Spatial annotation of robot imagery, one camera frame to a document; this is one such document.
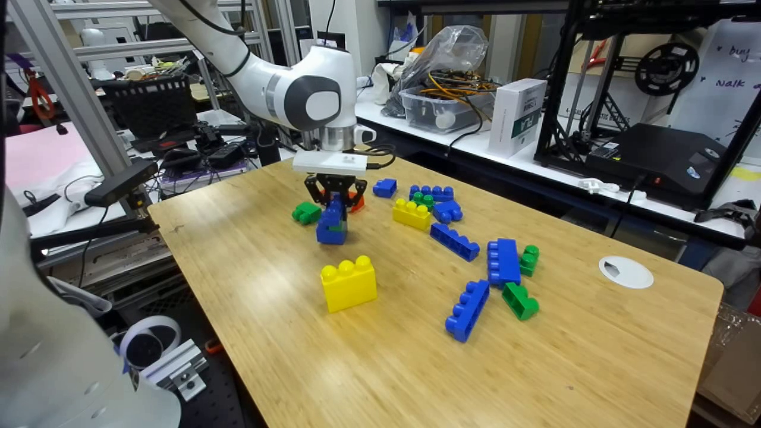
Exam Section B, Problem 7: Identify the black frame 3D printer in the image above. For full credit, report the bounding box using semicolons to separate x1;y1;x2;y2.
534;0;761;211

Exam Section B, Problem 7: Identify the white table grommet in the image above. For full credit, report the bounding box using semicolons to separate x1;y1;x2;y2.
598;254;657;292

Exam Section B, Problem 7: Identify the pink sheet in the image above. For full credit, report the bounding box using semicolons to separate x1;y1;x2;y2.
2;122;110;200

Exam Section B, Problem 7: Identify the white carton box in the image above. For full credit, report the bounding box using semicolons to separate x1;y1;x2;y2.
489;75;550;155

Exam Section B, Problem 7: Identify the clear plastic storage bin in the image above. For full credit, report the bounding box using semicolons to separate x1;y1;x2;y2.
397;83;498;135

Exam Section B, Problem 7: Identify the large yellow block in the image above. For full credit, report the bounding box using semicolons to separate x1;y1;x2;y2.
319;251;382;317

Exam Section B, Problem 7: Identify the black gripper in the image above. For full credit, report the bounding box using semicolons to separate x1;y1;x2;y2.
302;172;371;211

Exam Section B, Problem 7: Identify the grey metal bracket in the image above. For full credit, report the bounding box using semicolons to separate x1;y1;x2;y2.
138;337;213;405

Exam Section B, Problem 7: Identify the white workbench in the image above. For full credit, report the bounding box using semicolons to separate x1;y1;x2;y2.
354;97;761;245

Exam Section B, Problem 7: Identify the black filament spool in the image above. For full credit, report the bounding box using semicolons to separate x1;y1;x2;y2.
632;37;701;97

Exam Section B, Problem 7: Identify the white paper with writing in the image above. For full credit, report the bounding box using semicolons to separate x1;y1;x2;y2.
661;20;761;163

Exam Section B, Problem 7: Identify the black equipment box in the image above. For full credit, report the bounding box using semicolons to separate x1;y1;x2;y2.
99;75;200;143

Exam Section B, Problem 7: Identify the white tape roll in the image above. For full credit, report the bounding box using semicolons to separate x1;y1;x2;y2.
116;313;184;370

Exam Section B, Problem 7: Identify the blue and green block stack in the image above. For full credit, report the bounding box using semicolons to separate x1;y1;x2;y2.
315;190;353;248

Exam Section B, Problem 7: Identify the long blue block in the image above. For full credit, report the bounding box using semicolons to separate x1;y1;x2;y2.
428;220;484;264
443;278;492;344
407;184;458;205

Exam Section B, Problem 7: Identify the yellow cable coil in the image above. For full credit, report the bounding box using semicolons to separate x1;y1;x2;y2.
417;69;484;104

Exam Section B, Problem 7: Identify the wide blue block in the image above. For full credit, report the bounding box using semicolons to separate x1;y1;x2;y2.
486;236;523;289

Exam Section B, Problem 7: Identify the black clamp bracket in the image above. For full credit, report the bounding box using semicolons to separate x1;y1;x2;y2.
82;156;162;211

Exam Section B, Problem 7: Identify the clear plastic bag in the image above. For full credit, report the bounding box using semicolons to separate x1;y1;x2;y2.
393;21;492;96

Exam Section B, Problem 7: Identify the aluminium frame post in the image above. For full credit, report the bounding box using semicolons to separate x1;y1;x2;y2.
8;0;138;187

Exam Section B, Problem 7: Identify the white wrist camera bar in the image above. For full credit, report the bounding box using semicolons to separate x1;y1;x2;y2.
291;149;371;178

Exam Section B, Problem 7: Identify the small blue block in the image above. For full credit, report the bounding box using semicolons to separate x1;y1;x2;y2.
371;175;401;200
430;197;467;226

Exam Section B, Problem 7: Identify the small yellow block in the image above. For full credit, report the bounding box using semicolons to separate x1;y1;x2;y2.
391;197;435;234

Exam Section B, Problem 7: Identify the brown cardboard box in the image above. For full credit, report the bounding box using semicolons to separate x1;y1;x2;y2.
697;304;761;425

